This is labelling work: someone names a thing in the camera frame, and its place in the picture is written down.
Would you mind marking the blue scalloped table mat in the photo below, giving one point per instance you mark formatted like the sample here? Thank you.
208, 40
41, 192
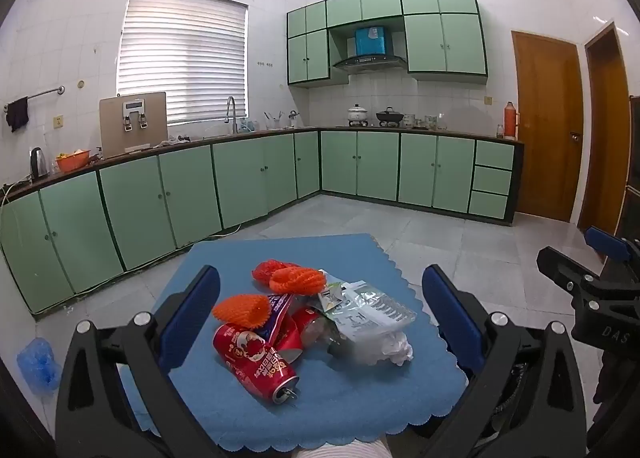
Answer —
350, 403

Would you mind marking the wooden door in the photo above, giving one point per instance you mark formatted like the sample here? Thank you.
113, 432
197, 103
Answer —
547, 128
607, 138

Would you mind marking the steel electric kettle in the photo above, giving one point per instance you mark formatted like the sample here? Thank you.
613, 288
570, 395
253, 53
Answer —
37, 165

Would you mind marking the purple red snack wrapper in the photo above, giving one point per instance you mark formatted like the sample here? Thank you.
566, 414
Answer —
277, 308

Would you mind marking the orange plastic basin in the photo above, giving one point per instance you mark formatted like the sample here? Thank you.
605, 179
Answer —
72, 164

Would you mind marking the white tissue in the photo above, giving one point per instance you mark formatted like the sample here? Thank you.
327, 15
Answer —
395, 349

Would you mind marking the red foam fruit net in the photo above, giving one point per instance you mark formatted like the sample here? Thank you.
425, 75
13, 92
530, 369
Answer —
265, 270

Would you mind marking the white striped cloth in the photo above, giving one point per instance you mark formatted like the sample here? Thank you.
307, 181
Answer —
345, 451

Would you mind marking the chrome kitchen faucet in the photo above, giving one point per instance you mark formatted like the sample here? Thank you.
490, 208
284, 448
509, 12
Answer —
231, 110

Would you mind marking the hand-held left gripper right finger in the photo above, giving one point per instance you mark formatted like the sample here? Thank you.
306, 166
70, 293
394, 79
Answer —
450, 318

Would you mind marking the orange foam fruit net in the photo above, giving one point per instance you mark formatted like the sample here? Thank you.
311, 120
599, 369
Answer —
240, 308
300, 280

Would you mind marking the white window blind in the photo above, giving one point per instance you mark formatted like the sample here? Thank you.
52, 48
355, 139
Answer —
182, 58

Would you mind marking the dented red drink can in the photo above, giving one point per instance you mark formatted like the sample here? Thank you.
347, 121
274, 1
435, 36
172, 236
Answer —
300, 328

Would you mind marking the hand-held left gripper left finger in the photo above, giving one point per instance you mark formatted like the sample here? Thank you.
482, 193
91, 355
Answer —
192, 313

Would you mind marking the range hood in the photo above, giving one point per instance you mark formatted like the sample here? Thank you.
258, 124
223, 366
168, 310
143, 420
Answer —
370, 63

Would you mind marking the metal towel rail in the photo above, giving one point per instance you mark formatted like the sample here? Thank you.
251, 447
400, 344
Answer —
45, 93

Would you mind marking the green wall cabinets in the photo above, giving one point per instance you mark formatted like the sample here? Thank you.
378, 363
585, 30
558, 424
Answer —
450, 43

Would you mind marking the silver foil packet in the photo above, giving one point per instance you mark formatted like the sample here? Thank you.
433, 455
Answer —
370, 313

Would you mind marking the utensil holder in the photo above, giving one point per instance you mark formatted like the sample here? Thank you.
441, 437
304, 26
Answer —
273, 123

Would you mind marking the white cooking pot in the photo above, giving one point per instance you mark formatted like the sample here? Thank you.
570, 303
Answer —
358, 115

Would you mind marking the dark hanging towel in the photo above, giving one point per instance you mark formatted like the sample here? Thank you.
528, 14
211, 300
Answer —
17, 115

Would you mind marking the red thermos flask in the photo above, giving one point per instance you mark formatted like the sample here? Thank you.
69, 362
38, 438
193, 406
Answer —
510, 120

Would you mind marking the green base cabinets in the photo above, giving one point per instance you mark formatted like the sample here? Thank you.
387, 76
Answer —
190, 193

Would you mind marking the blue plastic bag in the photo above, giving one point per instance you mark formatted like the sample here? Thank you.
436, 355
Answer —
39, 365

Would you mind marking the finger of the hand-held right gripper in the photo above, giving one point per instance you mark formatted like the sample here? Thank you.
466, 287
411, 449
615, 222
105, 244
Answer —
605, 240
562, 268

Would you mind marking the small green white wrapper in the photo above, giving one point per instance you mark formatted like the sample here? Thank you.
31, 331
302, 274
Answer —
332, 285

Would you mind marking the cardboard box with dispenser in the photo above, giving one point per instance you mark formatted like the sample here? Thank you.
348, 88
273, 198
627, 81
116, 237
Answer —
112, 128

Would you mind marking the crushed red drink can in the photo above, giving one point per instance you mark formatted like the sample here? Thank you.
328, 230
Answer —
250, 358

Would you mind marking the black wok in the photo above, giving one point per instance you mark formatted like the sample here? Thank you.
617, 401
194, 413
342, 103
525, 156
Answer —
388, 117

